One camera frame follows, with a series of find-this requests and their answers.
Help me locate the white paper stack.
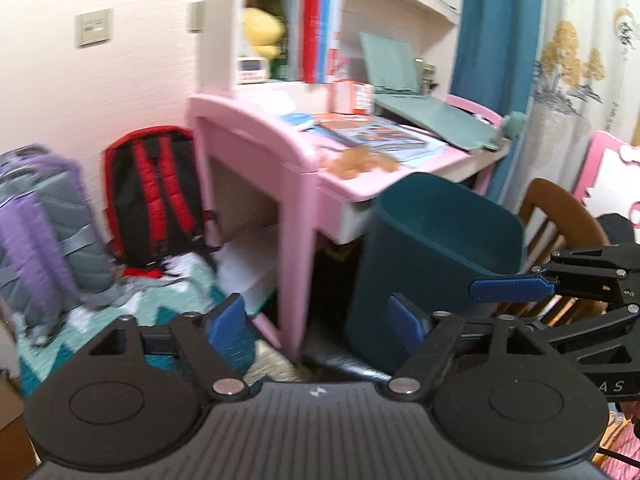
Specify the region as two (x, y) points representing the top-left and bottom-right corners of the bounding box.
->
(216, 224), (282, 313)

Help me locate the pink desk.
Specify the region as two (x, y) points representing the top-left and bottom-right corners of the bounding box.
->
(187, 92), (512, 362)

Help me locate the red black backpack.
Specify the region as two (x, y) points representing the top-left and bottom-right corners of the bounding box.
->
(102, 126), (219, 279)

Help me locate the beige wall plate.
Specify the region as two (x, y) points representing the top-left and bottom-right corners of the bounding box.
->
(187, 1), (206, 34)

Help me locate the teal trash bin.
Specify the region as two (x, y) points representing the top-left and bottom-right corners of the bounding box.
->
(345, 172), (526, 373)

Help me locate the orange white box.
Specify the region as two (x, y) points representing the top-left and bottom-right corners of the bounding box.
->
(326, 80), (377, 116)

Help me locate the white digital clock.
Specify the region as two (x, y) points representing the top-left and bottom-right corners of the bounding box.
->
(236, 56), (269, 84)

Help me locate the teal zigzag quilt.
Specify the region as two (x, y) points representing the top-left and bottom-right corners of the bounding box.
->
(14, 254), (303, 397)

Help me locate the purple grey backpack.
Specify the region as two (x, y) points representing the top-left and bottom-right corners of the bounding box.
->
(0, 144), (119, 343)

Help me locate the beige wall switch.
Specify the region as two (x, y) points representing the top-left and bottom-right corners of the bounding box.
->
(75, 8), (114, 49)

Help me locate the black seat wooden chair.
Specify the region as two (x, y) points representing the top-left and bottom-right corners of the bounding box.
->
(301, 177), (615, 387)

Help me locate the sage green laptop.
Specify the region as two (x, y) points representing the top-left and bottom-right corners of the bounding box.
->
(359, 32), (502, 154)

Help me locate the pink striped clothing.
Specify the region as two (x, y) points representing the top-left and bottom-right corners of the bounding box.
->
(602, 404), (640, 480)

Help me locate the yellow plush toy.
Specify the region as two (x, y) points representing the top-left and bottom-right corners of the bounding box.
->
(243, 7), (287, 59)

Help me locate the blue curtain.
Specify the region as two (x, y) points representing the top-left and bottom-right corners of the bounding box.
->
(451, 0), (544, 207)

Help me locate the black cable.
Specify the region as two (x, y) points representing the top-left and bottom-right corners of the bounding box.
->
(594, 446), (640, 467)

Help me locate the row of upright books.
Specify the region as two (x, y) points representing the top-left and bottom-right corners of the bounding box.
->
(264, 0), (347, 84)

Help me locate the white printed curtain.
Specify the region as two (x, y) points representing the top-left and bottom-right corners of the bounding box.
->
(500, 0), (640, 233)

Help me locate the white desk hutch shelf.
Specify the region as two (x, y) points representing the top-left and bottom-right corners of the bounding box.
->
(196, 0), (464, 97)

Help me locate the brown gingerbread figure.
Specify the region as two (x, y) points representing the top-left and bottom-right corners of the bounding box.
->
(319, 146), (402, 182)

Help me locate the pile of colourful magazines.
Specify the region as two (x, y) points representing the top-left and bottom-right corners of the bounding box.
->
(281, 111), (449, 169)

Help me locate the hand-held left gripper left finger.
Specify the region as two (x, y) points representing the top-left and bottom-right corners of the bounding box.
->
(75, 293), (259, 402)

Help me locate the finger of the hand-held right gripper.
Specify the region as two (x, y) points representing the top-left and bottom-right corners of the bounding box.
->
(468, 244), (640, 307)
(525, 304), (640, 377)

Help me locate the brown cardboard box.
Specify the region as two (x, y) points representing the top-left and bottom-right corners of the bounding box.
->
(0, 374), (40, 467)

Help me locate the dark cloth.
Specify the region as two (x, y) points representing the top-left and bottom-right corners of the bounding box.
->
(596, 213), (637, 249)

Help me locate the pink cat board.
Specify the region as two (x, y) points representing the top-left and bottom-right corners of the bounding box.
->
(571, 130), (640, 233)

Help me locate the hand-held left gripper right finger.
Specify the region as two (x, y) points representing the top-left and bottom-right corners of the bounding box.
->
(388, 293), (572, 402)

